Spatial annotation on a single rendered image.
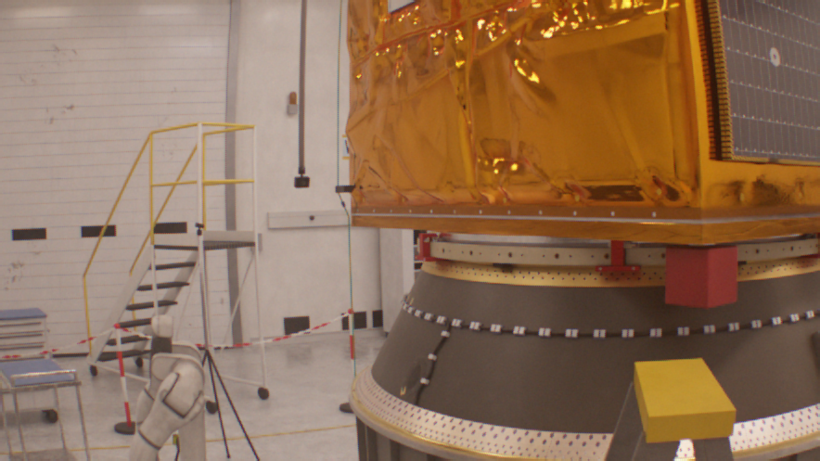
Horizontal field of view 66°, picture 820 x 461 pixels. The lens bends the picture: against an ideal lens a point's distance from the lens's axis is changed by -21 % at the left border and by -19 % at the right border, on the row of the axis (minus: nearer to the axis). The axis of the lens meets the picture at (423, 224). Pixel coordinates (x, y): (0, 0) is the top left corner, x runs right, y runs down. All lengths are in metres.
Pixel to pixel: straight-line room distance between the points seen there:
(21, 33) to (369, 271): 6.00
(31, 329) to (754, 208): 5.63
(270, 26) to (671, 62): 8.79
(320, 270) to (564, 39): 8.48
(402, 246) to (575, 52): 7.96
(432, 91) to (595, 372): 1.13
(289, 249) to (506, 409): 8.14
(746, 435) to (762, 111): 0.86
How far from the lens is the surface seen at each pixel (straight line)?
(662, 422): 1.17
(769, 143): 1.89
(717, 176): 1.75
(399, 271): 9.91
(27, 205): 9.38
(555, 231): 2.12
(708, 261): 1.75
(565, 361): 2.07
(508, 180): 2.23
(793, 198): 2.07
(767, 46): 1.95
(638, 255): 2.07
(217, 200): 9.68
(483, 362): 2.19
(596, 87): 1.91
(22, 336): 6.37
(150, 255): 7.12
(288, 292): 10.12
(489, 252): 2.27
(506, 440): 2.06
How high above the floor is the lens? 1.86
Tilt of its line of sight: 2 degrees down
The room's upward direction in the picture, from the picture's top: 1 degrees counter-clockwise
